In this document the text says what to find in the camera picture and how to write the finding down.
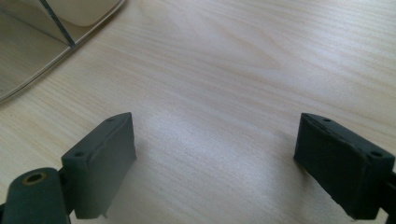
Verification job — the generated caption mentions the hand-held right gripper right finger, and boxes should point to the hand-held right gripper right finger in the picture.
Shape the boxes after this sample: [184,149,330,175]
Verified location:
[292,112,396,221]

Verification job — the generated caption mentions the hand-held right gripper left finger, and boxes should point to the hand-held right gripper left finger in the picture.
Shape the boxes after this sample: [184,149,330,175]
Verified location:
[61,111,137,220]

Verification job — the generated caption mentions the metal divided tray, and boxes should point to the metal divided tray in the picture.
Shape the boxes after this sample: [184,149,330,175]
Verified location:
[0,0,127,103]

